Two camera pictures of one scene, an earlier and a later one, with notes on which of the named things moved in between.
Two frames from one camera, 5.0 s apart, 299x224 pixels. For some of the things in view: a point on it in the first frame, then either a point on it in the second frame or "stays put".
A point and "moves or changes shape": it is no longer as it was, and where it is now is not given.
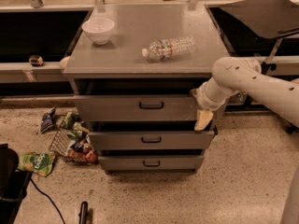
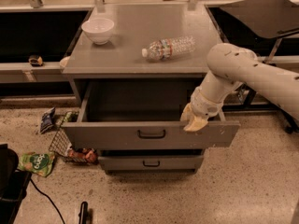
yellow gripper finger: (195, 91) -> (188, 113)
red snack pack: (90, 155) stays put
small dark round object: (35, 61) stays put
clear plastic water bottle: (164, 49) stays put
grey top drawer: (140, 108) moves or changes shape
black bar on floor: (83, 213) stays put
